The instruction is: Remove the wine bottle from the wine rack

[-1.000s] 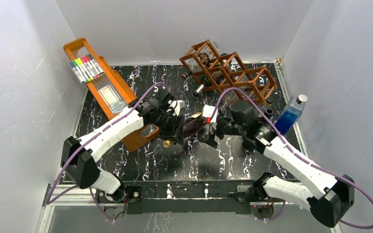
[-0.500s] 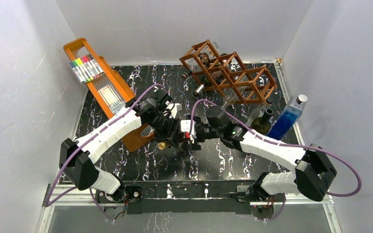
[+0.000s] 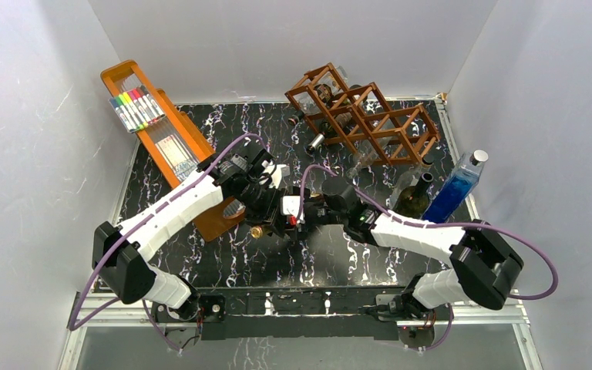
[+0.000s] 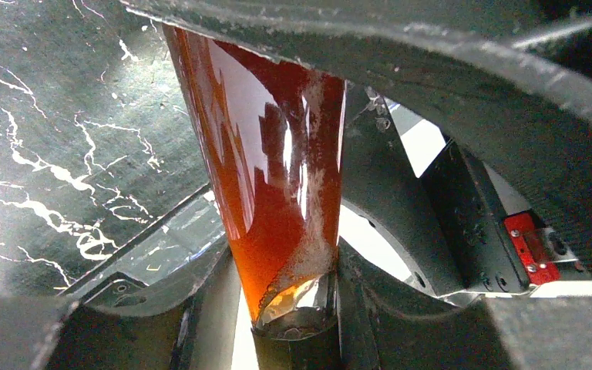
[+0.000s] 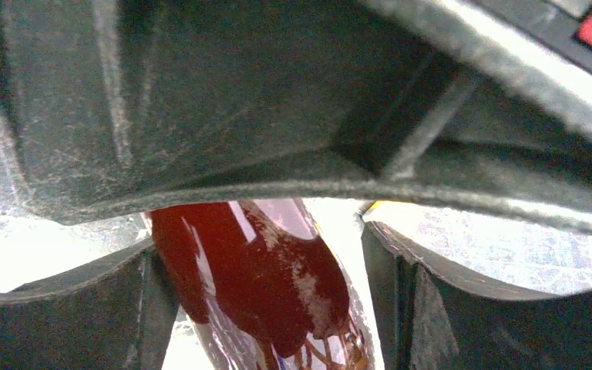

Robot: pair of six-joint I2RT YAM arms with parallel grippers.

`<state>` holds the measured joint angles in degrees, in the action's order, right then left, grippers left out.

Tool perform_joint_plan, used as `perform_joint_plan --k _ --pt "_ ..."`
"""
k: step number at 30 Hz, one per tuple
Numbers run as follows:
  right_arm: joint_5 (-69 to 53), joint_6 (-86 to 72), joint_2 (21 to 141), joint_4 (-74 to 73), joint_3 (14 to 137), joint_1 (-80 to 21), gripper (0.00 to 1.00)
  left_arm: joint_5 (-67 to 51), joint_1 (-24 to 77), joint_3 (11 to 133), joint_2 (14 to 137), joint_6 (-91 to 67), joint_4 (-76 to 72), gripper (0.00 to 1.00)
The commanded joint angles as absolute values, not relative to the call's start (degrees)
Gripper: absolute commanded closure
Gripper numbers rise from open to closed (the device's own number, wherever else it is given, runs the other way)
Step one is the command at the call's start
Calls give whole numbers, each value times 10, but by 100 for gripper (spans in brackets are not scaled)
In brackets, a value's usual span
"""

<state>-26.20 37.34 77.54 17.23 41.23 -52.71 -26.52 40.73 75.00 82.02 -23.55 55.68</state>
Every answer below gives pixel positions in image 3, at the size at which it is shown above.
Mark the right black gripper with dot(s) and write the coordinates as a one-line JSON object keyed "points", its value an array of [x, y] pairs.
{"points": [[306, 223]]}

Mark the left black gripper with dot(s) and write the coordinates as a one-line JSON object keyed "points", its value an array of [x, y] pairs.
{"points": [[272, 213]]}

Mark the silver capped wine bottle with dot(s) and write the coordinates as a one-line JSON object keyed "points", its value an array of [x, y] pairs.
{"points": [[326, 130]]}

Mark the dark green wine bottle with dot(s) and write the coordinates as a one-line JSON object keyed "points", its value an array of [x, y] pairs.
{"points": [[414, 200]]}

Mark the blue square glass bottle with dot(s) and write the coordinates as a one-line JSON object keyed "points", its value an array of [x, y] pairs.
{"points": [[458, 185]]}

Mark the gold capped wine bottle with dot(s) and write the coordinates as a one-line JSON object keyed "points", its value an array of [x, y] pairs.
{"points": [[264, 230]]}

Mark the clear glass bottle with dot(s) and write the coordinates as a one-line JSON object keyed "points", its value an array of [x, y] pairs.
{"points": [[410, 177]]}

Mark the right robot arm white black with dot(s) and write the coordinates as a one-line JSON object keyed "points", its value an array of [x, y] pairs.
{"points": [[481, 266]]}

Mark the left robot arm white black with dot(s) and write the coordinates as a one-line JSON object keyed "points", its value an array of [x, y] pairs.
{"points": [[123, 252]]}

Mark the clear empty bottle in rack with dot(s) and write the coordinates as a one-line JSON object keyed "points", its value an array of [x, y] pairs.
{"points": [[365, 157]]}

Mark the brown wooden wine rack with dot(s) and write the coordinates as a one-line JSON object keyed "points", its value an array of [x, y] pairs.
{"points": [[400, 136]]}

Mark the orange wooden rack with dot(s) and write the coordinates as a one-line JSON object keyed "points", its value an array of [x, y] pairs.
{"points": [[128, 75]]}

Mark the clear packet with red label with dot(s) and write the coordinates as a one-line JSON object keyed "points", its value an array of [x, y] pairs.
{"points": [[180, 159]]}

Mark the pack of coloured markers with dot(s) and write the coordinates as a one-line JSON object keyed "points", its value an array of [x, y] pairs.
{"points": [[137, 109]]}

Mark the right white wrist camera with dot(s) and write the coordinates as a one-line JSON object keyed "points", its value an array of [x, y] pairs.
{"points": [[291, 209]]}

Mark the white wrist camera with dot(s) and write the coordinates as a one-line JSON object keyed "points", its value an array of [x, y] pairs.
{"points": [[273, 174], [291, 209]]}

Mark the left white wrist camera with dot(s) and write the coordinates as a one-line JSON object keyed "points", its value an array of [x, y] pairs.
{"points": [[273, 174]]}

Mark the black metal base frame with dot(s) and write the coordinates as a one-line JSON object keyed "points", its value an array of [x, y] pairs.
{"points": [[378, 312]]}

